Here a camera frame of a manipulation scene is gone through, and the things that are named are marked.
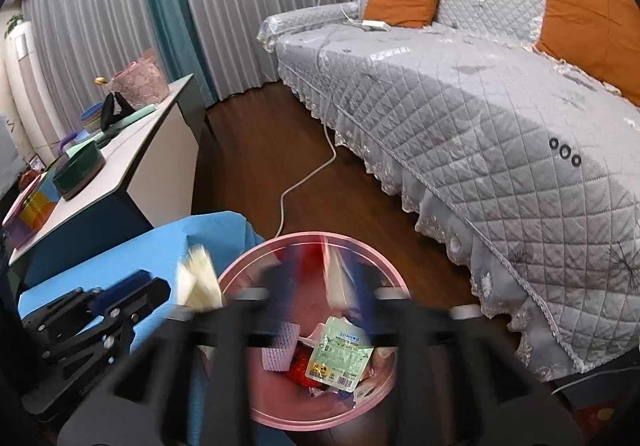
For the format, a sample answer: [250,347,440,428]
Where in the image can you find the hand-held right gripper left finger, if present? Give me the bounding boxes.
[57,266,307,446]

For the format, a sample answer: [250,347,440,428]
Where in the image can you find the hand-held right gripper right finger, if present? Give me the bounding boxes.
[345,261,584,446]

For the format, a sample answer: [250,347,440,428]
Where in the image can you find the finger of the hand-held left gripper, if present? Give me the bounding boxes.
[95,271,152,307]
[106,277,172,327]

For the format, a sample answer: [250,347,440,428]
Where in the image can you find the yellow paper packet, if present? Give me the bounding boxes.
[174,245,227,313]

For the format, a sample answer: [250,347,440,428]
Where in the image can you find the green white plastic wrapper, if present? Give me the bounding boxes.
[305,315,374,390]

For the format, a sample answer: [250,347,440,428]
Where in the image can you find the red plastic bag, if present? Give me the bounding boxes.
[287,348,324,385]

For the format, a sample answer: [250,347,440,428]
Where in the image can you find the pink plastic bucket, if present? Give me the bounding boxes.
[217,231,417,440]

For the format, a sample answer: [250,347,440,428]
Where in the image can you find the colourful rectangular box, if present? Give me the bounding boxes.
[2,170,59,250]

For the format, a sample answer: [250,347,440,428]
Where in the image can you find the dark green round basin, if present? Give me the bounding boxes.
[52,139,107,202]

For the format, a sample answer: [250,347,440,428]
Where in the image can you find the white topped low table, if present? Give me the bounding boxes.
[7,72,222,277]

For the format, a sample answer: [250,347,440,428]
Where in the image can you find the light green folded cloth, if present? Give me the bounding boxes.
[92,104,159,147]

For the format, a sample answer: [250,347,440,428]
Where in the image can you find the stack of coloured bowls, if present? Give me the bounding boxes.
[79,104,106,132]

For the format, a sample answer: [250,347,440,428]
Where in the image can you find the black hat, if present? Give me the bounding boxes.
[99,91,136,132]

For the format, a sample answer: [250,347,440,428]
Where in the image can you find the grey quilted sofa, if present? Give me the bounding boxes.
[257,0,640,378]

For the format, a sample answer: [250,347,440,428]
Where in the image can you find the pink lace basket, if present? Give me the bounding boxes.
[108,50,167,109]

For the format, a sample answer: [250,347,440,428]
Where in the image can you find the white standing air conditioner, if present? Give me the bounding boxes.
[4,20,54,163]

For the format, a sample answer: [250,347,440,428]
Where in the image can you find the grey curtain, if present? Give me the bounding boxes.
[19,0,167,147]
[169,0,352,100]

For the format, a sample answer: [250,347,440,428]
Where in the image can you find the teal curtain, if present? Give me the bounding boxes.
[134,0,217,102]

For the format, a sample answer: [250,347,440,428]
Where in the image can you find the white power cable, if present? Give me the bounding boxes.
[279,0,372,241]

